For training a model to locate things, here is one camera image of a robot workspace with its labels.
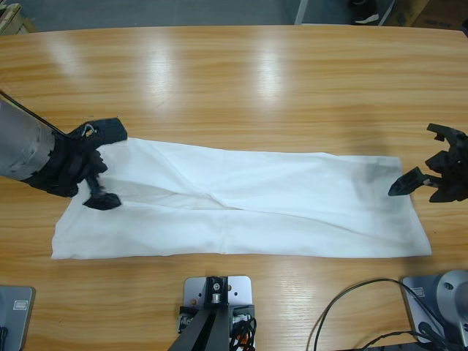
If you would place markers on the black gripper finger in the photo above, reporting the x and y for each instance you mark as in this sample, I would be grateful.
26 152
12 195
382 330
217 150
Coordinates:
406 183
101 197
106 130
447 133

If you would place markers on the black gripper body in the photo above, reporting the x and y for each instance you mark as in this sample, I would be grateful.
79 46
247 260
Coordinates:
452 172
69 164

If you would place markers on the white Unitree T-shirt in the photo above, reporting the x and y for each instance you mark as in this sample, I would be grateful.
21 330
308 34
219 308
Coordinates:
256 205

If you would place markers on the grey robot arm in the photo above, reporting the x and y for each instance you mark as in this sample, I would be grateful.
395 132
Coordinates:
22 146

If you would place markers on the brown cardboard box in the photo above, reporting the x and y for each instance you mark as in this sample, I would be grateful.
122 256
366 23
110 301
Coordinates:
431 11

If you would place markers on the wooden pallet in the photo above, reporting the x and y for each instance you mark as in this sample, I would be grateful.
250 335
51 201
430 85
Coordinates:
14 18

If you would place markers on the black white shoe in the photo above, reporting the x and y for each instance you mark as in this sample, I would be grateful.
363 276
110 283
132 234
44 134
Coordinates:
362 13

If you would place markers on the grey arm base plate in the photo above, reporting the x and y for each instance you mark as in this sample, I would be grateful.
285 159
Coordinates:
431 307
14 318

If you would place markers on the white block with dark post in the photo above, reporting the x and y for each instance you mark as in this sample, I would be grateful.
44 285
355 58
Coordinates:
216 314

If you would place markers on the white metal post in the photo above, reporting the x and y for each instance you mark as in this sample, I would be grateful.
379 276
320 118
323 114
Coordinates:
301 11

